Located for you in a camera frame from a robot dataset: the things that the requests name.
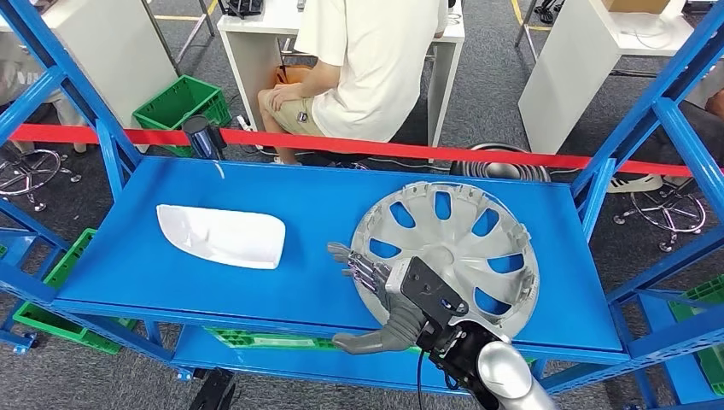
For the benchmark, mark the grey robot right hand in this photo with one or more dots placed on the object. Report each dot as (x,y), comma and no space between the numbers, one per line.
(396,334)

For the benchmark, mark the silver plastic wheel hubcap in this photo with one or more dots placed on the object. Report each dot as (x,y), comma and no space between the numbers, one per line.
(447,249)

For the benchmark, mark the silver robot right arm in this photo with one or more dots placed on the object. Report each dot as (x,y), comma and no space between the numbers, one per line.
(503,368)

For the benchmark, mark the red barrier belt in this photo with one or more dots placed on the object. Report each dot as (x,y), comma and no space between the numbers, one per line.
(396,150)

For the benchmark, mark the ribbed round grey base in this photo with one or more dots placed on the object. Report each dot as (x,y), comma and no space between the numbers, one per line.
(498,170)

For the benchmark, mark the white plastic mirror cover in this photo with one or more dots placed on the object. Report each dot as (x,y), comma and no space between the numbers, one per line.
(226,237)

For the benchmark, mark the person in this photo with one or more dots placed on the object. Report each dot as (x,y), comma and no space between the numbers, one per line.
(367,68)
(636,184)
(22,73)

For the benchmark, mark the swivel chair chrome base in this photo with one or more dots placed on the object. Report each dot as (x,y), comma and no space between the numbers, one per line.
(25,172)
(670,212)

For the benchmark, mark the white desk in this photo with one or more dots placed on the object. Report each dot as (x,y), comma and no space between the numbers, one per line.
(565,73)
(113,51)
(249,45)

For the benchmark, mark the black chrome barrier post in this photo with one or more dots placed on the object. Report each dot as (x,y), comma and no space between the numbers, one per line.
(198,141)

